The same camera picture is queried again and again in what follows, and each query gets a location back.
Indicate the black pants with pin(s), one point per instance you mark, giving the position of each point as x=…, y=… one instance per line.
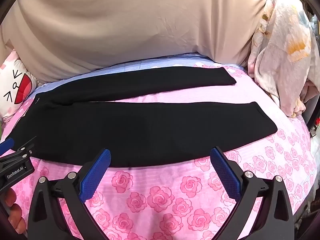
x=150, y=130

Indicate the person's left hand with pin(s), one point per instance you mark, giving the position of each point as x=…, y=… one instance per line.
x=15, y=211

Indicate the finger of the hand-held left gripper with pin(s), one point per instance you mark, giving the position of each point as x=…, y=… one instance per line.
x=26, y=147
x=6, y=146

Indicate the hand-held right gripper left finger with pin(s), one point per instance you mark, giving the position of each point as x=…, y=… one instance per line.
x=96, y=172

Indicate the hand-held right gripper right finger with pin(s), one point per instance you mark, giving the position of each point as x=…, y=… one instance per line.
x=225, y=173

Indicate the beige padded headboard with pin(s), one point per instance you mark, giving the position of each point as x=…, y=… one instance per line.
x=125, y=25

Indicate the white cartoon face pillow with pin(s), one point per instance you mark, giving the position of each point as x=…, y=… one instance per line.
x=15, y=85

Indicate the pale floral blanket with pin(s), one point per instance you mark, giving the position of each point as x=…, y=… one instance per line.
x=280, y=55

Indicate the pink rose bed sheet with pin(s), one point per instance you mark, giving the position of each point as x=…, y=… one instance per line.
x=162, y=195

